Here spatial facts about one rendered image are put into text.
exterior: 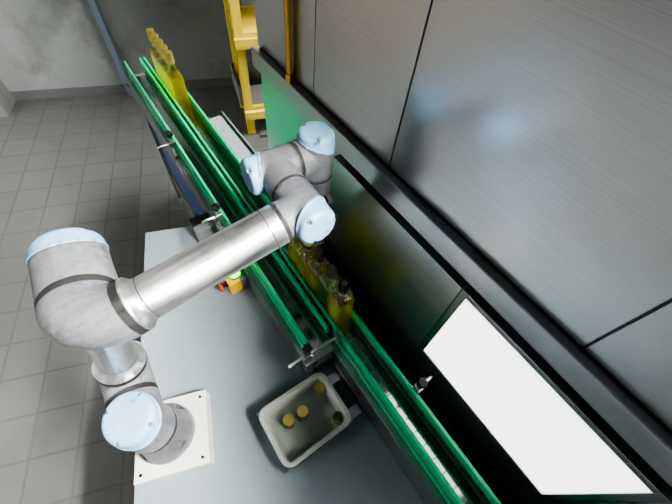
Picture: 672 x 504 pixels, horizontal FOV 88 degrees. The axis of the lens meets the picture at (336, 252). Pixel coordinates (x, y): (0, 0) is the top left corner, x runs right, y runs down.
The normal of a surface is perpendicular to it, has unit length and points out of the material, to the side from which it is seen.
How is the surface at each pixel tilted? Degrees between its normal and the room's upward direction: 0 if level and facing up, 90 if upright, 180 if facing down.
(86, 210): 0
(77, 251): 29
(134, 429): 6
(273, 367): 0
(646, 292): 90
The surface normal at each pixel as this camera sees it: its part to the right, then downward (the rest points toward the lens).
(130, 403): 0.07, -0.48
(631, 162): -0.82, 0.43
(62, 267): 0.15, -0.65
